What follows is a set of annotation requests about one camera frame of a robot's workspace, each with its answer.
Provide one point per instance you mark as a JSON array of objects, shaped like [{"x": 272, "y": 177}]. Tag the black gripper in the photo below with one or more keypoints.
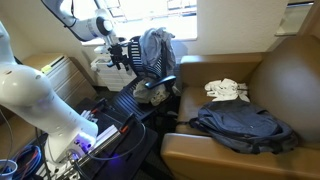
[{"x": 116, "y": 53}]

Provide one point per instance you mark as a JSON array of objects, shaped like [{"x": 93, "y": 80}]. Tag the beige brown jacket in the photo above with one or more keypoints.
[{"x": 154, "y": 46}]

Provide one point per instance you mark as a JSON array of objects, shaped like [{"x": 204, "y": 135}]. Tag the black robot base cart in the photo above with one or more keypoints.
[{"x": 133, "y": 153}]

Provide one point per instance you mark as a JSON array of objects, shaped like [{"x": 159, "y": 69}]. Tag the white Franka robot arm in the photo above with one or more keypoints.
[{"x": 30, "y": 96}]

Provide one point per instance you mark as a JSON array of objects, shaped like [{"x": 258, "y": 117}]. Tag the black slatted office chair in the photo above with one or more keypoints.
[{"x": 133, "y": 100}]

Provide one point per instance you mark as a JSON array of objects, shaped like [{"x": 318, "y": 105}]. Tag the orange black clamp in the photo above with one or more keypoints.
[
  {"x": 127, "y": 124},
  {"x": 99, "y": 106}
]

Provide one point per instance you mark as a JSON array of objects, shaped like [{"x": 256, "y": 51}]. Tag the bright window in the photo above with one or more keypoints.
[{"x": 156, "y": 26}]

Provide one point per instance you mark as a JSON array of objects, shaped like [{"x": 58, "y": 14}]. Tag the green sticky note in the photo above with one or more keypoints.
[{"x": 46, "y": 69}]

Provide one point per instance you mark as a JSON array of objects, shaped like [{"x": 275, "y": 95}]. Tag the white crumpled cloth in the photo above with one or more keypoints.
[{"x": 224, "y": 90}]

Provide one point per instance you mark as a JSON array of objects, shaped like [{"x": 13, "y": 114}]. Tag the brown leather armchair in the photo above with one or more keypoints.
[{"x": 206, "y": 160}]

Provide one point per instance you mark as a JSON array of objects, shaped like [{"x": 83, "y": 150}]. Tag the white paper cup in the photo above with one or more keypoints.
[{"x": 7, "y": 169}]

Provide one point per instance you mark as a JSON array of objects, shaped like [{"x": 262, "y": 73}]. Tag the white wall radiator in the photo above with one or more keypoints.
[{"x": 110, "y": 78}]

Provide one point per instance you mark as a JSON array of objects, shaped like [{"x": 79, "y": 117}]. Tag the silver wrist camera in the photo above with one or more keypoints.
[{"x": 101, "y": 50}]

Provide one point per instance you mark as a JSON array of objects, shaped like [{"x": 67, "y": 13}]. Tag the aluminium mounting rail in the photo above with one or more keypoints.
[{"x": 105, "y": 136}]

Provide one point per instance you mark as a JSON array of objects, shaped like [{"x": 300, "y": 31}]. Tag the framed wall mirror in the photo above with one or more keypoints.
[{"x": 293, "y": 20}]

